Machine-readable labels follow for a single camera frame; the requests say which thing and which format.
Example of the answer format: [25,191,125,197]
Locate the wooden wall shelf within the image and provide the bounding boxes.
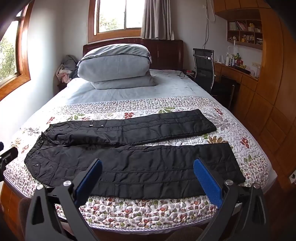
[227,19,264,50]

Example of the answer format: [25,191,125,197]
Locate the wooden side window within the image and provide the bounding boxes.
[0,0,35,101]

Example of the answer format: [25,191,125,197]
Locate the wooden desk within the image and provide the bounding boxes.
[214,62,260,114]

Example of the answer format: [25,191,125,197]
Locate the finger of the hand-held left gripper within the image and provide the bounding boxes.
[0,141,19,183]

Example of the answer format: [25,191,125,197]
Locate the black pants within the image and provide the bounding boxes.
[24,109,245,200]

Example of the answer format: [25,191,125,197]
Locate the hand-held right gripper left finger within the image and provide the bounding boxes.
[25,159,103,241]

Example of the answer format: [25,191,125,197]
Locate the light blue bed sheet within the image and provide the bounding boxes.
[50,68,210,105]

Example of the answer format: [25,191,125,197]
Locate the wooden window above headboard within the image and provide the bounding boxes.
[88,0,148,43]

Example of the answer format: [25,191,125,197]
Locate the wooden wardrobe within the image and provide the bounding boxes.
[214,0,296,192]

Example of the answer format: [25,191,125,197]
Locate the dark wooden headboard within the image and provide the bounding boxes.
[83,39,184,70]

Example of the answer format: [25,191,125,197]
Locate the pile of clothes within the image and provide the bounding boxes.
[55,54,80,84]

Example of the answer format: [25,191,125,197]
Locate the wooden bed frame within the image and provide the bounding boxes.
[0,179,31,224]

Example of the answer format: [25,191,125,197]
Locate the large grey pillow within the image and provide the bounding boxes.
[77,44,152,82]

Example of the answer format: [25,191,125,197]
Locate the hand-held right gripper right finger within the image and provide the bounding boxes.
[193,158,270,241]

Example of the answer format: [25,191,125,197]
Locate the black mesh office chair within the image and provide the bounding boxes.
[192,48,236,102]

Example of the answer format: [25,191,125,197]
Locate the floral quilted bedspread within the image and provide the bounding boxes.
[5,96,270,230]

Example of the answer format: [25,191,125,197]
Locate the grey curtain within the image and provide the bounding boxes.
[140,0,175,40]

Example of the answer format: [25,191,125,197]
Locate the grey-blue pillow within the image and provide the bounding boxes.
[91,75,156,90]

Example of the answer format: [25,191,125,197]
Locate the white wall cable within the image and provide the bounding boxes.
[202,3,216,50]

